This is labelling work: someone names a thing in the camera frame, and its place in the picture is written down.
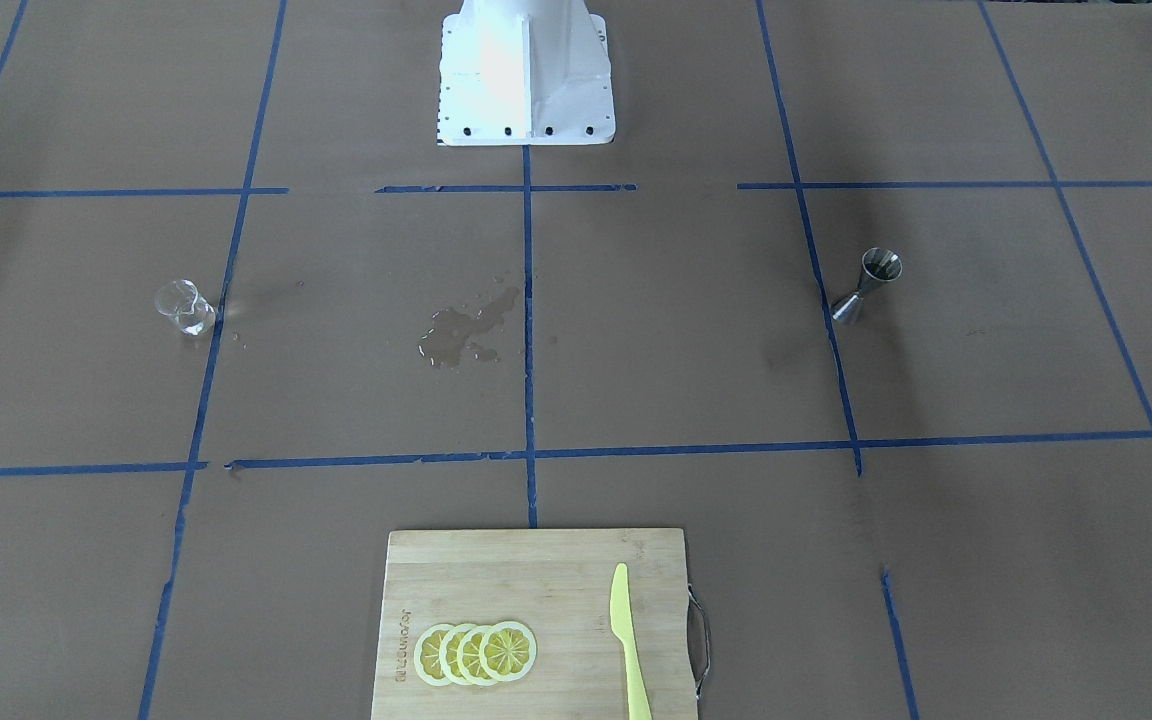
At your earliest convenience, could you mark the steel double jigger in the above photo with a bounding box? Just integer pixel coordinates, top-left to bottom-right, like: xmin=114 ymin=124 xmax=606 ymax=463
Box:
xmin=829 ymin=247 xmax=902 ymax=325

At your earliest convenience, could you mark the clear glass cup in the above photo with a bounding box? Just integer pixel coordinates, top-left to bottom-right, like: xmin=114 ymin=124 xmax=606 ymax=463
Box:
xmin=154 ymin=279 xmax=217 ymax=338

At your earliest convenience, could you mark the bamboo cutting board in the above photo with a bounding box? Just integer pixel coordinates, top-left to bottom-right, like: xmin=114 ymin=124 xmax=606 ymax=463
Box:
xmin=371 ymin=528 xmax=699 ymax=719

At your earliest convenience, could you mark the yellow plastic knife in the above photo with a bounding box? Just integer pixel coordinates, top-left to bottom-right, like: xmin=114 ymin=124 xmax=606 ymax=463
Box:
xmin=609 ymin=562 xmax=653 ymax=719

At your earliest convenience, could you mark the front lemon slice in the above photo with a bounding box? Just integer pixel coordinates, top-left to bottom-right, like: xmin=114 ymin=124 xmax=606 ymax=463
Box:
xmin=479 ymin=620 xmax=538 ymax=682

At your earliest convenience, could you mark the lemon slice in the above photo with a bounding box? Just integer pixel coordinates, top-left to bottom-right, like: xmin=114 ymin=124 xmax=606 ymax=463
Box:
xmin=438 ymin=623 xmax=475 ymax=685
xmin=479 ymin=620 xmax=538 ymax=682
xmin=456 ymin=626 xmax=497 ymax=687
xmin=415 ymin=623 xmax=454 ymax=687

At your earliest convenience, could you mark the rear lemon slice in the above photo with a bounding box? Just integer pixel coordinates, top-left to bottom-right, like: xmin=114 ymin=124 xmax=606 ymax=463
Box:
xmin=415 ymin=623 xmax=454 ymax=687

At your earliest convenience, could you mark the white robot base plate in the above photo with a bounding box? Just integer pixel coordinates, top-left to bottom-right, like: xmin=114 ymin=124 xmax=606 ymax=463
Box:
xmin=435 ymin=1 xmax=617 ymax=147

